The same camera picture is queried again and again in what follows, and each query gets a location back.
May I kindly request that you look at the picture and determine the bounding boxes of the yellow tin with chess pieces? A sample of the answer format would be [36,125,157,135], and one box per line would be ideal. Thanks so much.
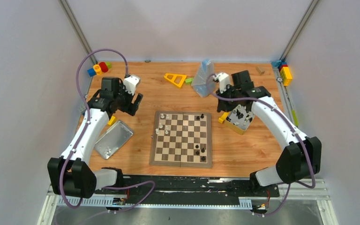
[224,105,255,135]

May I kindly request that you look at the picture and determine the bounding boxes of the wooden chess board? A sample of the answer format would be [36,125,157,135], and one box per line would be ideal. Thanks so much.
[150,111,213,168]

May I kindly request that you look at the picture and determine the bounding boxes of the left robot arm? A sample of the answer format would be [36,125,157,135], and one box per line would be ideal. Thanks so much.
[47,75,143,199]

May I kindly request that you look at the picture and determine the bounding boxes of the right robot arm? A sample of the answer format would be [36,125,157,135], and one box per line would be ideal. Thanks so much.
[209,70,322,196]

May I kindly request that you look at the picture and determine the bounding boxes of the yellow arch block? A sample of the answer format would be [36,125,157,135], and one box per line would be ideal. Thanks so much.
[218,112,229,124]

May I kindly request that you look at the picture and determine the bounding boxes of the small yellow block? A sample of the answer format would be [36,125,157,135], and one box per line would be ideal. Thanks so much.
[107,116,117,126]

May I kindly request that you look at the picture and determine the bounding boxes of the brown wooden block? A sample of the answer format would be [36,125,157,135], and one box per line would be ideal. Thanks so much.
[256,67,265,75]

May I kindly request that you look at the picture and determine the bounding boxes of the colourful cylinder blocks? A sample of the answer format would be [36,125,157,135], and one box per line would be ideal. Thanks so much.
[87,61,112,77]

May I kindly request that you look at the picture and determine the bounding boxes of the silver tin lid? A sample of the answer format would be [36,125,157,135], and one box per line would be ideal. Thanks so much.
[94,120,134,159]

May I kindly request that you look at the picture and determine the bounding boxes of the green block by bag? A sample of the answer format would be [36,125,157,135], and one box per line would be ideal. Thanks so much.
[185,77,193,84]

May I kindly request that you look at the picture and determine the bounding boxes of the stacked duplo bricks corner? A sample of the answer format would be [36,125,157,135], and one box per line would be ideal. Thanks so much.
[271,60,293,86]

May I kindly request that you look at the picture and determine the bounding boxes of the yellow triangle block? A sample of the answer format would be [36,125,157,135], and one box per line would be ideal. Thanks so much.
[164,73,187,88]

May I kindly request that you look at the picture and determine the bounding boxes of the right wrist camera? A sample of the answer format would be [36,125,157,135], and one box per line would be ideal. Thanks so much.
[213,72,231,93]

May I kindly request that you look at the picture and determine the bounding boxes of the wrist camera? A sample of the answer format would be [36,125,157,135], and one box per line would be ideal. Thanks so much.
[213,72,231,93]
[123,75,141,96]

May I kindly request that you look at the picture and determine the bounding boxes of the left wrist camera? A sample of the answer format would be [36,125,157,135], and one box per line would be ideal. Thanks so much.
[123,75,141,96]

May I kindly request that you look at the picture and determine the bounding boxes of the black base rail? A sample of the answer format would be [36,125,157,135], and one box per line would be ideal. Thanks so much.
[95,175,280,205]

